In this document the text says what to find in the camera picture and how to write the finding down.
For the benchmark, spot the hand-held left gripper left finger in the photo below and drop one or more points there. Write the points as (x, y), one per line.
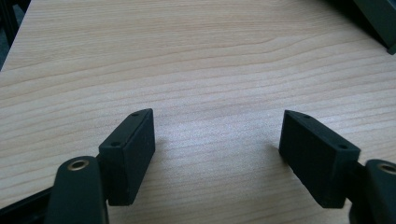
(129, 155)

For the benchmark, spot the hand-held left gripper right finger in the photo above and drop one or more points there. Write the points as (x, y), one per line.
(314, 155)

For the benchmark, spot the dark grey box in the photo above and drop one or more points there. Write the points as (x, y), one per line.
(378, 18)

